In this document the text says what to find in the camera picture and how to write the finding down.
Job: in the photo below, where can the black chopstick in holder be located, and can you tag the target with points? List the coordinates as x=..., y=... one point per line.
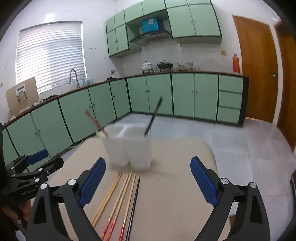
x=153, y=116

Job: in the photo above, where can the black wok on stove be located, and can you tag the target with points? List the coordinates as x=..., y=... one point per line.
x=165, y=66

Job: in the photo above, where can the red-handled patterned chopstick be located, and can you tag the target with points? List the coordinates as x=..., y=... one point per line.
x=122, y=231
x=121, y=193

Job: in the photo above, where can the beige table cloth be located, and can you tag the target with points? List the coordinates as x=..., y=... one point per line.
x=170, y=205

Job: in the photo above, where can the brown chopstick in holder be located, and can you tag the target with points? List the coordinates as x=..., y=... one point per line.
x=97, y=124

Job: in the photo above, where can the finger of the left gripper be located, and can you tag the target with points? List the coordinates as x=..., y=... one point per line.
x=32, y=158
x=49, y=165

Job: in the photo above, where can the green kitchen cabinets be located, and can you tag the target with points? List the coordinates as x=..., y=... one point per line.
x=60, y=122
x=187, y=21

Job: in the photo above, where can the blue box on shelf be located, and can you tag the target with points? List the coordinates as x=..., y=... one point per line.
x=152, y=24

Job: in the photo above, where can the white window blind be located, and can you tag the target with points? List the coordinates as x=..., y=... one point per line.
x=53, y=53

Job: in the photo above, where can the cardboard box on counter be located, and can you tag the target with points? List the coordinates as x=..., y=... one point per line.
x=22, y=96

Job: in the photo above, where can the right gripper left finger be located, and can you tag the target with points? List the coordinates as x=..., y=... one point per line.
x=46, y=223

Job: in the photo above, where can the white cooking pot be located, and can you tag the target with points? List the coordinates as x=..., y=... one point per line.
x=147, y=67

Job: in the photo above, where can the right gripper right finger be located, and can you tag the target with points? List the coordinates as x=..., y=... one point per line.
x=250, y=222

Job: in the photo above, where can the green upper kitchen cabinets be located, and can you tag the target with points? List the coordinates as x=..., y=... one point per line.
x=187, y=21

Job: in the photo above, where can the plain bamboo chopstick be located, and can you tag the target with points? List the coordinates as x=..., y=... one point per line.
x=105, y=200
x=108, y=197

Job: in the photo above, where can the brown wooden door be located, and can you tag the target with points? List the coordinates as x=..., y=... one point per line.
x=286, y=121
x=260, y=65

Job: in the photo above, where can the black chopstick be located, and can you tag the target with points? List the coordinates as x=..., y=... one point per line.
x=153, y=116
x=132, y=212

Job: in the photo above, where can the white twin utensil holder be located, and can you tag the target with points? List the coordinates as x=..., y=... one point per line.
x=127, y=144

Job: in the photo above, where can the black range hood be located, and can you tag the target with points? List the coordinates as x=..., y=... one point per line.
x=151, y=37

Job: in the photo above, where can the green lower kitchen cabinets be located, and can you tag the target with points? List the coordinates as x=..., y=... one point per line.
x=60, y=122

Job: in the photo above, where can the orange thermos bottle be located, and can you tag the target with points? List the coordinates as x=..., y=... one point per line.
x=236, y=65

